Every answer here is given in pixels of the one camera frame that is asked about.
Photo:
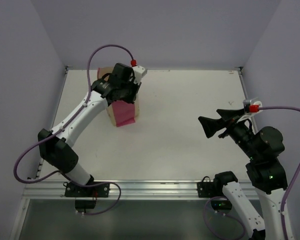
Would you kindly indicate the aluminium front rail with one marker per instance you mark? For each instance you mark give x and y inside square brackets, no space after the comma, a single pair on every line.
[130,190]

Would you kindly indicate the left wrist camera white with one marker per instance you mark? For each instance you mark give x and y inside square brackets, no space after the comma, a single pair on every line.
[139,73]

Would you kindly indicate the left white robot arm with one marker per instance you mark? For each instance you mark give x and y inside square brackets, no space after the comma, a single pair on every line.
[56,145]

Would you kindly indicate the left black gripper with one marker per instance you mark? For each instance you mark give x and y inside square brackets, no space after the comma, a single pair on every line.
[129,92]

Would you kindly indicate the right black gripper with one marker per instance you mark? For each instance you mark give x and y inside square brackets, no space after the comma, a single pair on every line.
[211,125]

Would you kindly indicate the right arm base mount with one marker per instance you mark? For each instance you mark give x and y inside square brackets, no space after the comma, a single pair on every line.
[206,188]

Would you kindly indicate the pink and tan paper bag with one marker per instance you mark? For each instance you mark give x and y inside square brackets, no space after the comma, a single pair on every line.
[121,113]

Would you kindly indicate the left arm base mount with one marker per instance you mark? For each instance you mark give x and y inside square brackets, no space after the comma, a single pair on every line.
[74,191]

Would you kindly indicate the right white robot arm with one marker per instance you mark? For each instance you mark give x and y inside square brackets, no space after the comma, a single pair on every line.
[264,171]

